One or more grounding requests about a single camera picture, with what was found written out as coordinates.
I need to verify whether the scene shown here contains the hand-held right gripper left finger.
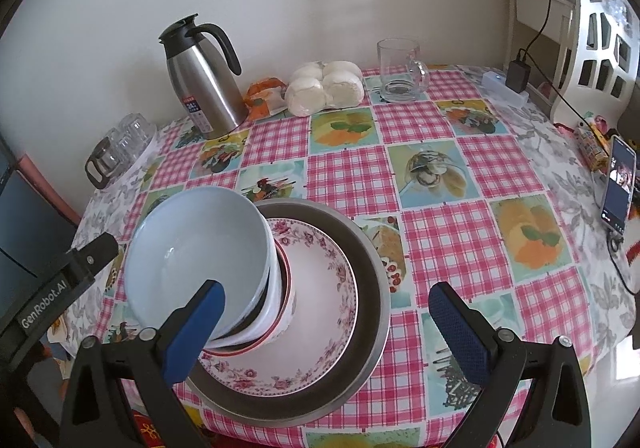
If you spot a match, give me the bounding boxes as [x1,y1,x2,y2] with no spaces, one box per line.
[60,279,226,448]

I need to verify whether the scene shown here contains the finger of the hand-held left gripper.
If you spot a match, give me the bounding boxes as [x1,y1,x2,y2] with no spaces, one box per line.
[65,232,120,286]

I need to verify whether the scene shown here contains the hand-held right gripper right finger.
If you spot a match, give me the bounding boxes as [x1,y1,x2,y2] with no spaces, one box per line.
[428,282,591,448]

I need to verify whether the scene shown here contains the pale blue round bowl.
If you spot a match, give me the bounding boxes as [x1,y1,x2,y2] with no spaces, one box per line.
[124,187,273,344]

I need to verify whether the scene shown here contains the strawberry print red-rim bowl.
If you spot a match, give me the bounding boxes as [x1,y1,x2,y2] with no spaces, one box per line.
[200,248,298,359]

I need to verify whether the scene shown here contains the stainless steel basin plate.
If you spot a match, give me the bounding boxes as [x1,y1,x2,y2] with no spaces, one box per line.
[185,199,393,426]

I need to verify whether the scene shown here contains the floral rim round plate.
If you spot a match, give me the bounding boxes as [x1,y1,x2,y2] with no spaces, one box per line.
[200,217,358,396]

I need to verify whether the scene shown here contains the dark chair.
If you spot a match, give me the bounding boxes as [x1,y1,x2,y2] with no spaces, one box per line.
[0,133,81,324]

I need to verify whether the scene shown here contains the clear drinking glass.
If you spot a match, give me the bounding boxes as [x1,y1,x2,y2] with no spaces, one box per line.
[112,128,136,160]
[125,113,158,150]

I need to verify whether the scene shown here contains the stainless steel thermos jug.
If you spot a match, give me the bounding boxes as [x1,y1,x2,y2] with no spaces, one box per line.
[159,14,249,140]

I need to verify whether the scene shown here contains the smartphone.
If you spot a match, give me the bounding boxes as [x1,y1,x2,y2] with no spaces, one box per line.
[600,135,637,235]

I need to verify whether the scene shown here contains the small patterned bottle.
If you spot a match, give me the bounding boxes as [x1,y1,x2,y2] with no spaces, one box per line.
[575,120,608,171]

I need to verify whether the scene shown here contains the orange snack packet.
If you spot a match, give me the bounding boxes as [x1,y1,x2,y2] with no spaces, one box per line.
[245,78,288,121]

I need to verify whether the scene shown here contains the black charger plug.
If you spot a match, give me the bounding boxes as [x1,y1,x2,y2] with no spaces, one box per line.
[505,59,532,94]

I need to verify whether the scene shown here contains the clear glass mug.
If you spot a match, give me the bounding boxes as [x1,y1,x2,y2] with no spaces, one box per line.
[376,38,431,103]

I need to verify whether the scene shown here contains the bag of steamed buns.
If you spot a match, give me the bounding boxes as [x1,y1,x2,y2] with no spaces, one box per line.
[285,60,365,118]

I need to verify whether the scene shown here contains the white lattice shelf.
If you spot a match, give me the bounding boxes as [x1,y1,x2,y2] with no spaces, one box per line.
[507,0,640,124]

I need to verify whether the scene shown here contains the glass teapot with black handle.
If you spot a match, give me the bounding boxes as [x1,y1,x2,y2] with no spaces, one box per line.
[85,128,128,190]

